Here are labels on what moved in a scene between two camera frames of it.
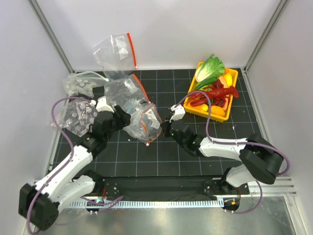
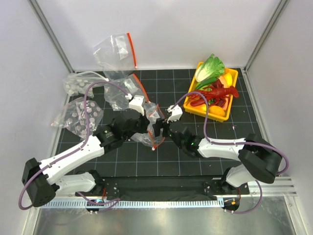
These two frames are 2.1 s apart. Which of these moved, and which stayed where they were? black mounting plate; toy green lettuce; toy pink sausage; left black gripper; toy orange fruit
Moved: left black gripper
Stayed: toy green lettuce; toy orange fruit; toy pink sausage; black mounting plate
